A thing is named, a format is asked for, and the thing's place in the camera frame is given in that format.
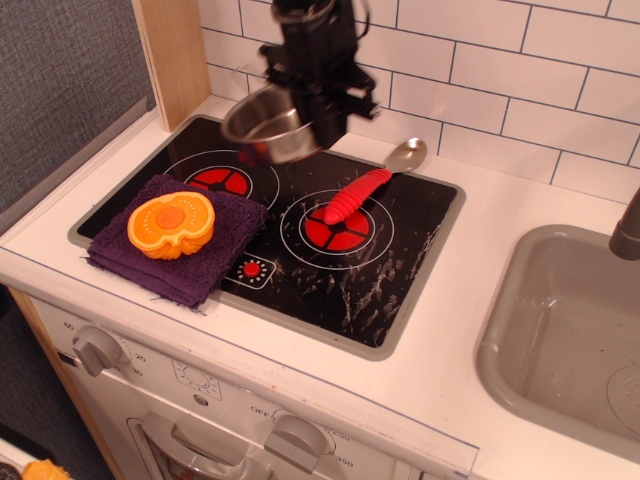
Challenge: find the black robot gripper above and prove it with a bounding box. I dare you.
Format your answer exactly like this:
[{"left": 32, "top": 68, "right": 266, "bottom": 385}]
[{"left": 260, "top": 1, "right": 378, "bottom": 150}]

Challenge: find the silver metal pot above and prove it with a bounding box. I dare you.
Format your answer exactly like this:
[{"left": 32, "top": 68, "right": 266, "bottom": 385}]
[{"left": 221, "top": 82, "right": 322, "bottom": 166}]

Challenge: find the black toy stove top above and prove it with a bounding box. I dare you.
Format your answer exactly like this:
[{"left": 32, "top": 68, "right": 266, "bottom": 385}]
[{"left": 69, "top": 116, "right": 465, "bottom": 360}]

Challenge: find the red stove knob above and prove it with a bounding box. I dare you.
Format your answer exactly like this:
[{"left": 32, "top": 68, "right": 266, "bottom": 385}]
[{"left": 242, "top": 261, "right": 262, "bottom": 278}]

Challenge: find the light wooden side panel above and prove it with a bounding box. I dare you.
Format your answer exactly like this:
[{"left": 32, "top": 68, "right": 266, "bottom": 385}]
[{"left": 132, "top": 0, "right": 211, "bottom": 132}]

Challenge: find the orange plastic toy pumpkin half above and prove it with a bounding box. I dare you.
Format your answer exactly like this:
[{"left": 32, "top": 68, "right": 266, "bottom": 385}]
[{"left": 127, "top": 191, "right": 216, "bottom": 260}]

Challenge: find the purple folded towel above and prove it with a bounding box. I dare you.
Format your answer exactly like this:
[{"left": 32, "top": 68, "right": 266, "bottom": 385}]
[{"left": 87, "top": 175, "right": 268, "bottom": 309}]

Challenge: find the grey left timer knob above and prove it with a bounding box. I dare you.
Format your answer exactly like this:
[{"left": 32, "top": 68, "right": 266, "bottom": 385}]
[{"left": 72, "top": 326, "right": 123, "bottom": 377}]

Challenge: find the grey right oven knob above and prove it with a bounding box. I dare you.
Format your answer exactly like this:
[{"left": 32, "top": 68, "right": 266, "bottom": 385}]
[{"left": 264, "top": 415, "right": 328, "bottom": 474}]

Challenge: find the grey faucet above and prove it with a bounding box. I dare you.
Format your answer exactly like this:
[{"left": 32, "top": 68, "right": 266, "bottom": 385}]
[{"left": 609, "top": 189, "right": 640, "bottom": 261}]

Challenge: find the grey toy sink basin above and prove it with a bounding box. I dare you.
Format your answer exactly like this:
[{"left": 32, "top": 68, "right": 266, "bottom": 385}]
[{"left": 477, "top": 225, "right": 639, "bottom": 462}]

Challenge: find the white toy oven front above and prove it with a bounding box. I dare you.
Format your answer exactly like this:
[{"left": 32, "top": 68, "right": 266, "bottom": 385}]
[{"left": 34, "top": 300, "right": 477, "bottom": 479}]

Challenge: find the orange object bottom left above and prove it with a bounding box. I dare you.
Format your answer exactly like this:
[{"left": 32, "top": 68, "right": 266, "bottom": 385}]
[{"left": 21, "top": 459, "right": 71, "bottom": 480}]

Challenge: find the red handled metal spoon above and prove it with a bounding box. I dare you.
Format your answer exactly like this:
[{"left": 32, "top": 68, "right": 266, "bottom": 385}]
[{"left": 324, "top": 138, "right": 428, "bottom": 225}]

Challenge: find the grey oven door handle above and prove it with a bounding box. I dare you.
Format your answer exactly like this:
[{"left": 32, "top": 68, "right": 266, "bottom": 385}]
[{"left": 139, "top": 413, "right": 275, "bottom": 479}]

